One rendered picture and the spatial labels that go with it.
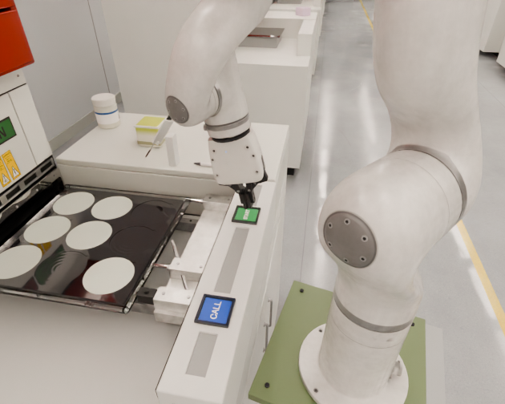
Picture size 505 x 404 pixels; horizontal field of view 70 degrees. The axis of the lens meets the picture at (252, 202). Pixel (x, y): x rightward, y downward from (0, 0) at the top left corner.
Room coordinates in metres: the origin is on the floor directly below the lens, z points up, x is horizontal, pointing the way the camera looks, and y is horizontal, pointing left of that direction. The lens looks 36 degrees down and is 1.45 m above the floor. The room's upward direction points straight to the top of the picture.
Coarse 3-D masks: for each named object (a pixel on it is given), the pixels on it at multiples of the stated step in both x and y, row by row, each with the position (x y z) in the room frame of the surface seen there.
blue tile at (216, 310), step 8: (208, 304) 0.39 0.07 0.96; (216, 304) 0.39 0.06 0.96; (224, 304) 0.39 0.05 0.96; (200, 312) 0.37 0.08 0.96; (208, 312) 0.37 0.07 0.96; (216, 312) 0.37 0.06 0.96; (224, 312) 0.37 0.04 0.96; (208, 320) 0.36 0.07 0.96; (216, 320) 0.36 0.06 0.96; (224, 320) 0.36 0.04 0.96
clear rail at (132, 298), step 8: (184, 208) 0.74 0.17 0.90; (176, 216) 0.70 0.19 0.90; (176, 224) 0.68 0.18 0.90; (168, 232) 0.64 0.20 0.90; (168, 240) 0.62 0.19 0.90; (160, 248) 0.59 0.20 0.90; (152, 264) 0.54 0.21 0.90; (144, 272) 0.52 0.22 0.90; (144, 280) 0.50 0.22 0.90; (136, 288) 0.47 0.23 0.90; (128, 304) 0.44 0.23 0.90
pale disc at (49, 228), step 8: (56, 216) 0.71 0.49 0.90; (32, 224) 0.67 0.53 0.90; (40, 224) 0.67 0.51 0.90; (48, 224) 0.67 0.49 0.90; (56, 224) 0.67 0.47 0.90; (64, 224) 0.67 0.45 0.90; (24, 232) 0.64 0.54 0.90; (32, 232) 0.64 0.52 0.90; (40, 232) 0.64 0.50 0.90; (48, 232) 0.64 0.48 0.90; (56, 232) 0.64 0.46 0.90; (64, 232) 0.64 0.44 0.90; (32, 240) 0.62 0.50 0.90; (40, 240) 0.62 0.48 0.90; (48, 240) 0.62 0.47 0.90
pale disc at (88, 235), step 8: (80, 224) 0.67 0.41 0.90; (88, 224) 0.67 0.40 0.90; (96, 224) 0.67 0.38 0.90; (104, 224) 0.67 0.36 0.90; (72, 232) 0.64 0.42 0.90; (80, 232) 0.64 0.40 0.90; (88, 232) 0.64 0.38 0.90; (96, 232) 0.64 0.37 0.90; (104, 232) 0.64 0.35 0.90; (72, 240) 0.62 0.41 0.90; (80, 240) 0.62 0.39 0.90; (88, 240) 0.62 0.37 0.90; (96, 240) 0.62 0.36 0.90; (104, 240) 0.62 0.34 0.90; (80, 248) 0.59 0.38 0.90
